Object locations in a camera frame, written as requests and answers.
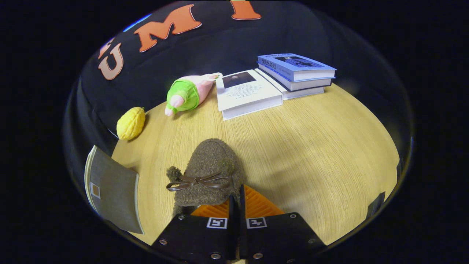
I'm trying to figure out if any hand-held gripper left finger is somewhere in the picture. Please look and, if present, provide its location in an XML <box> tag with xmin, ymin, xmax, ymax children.
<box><xmin>151</xmin><ymin>194</ymin><xmax>237</xmax><ymax>264</ymax></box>

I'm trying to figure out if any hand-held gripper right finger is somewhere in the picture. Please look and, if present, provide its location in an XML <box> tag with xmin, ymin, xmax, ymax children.
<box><xmin>238</xmin><ymin>184</ymin><xmax>326</xmax><ymax>264</ymax></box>

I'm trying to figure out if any brown fuzzy shoe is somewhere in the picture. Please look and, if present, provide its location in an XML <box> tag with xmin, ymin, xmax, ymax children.
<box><xmin>166</xmin><ymin>138</ymin><xmax>246</xmax><ymax>217</ymax></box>

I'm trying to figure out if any grey fabric storage box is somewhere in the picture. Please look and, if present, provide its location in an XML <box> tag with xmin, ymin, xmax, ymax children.
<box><xmin>84</xmin><ymin>145</ymin><xmax>144</xmax><ymax>235</ymax></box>

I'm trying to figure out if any white book with dark photo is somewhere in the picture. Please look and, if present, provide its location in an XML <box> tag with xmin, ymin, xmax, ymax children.
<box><xmin>215</xmin><ymin>69</ymin><xmax>283</xmax><ymax>121</ymax></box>

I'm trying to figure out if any green and pink plush toy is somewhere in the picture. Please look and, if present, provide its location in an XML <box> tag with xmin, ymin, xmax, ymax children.
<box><xmin>165</xmin><ymin>73</ymin><xmax>222</xmax><ymax>117</ymax></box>

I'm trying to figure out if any yellow ribbed bread toy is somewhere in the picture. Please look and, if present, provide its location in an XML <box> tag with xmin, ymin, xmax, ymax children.
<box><xmin>117</xmin><ymin>107</ymin><xmax>146</xmax><ymax>141</ymax></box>

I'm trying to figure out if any dark blue cover book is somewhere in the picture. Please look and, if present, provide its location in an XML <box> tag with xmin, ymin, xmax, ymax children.
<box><xmin>258</xmin><ymin>66</ymin><xmax>333</xmax><ymax>92</ymax></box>

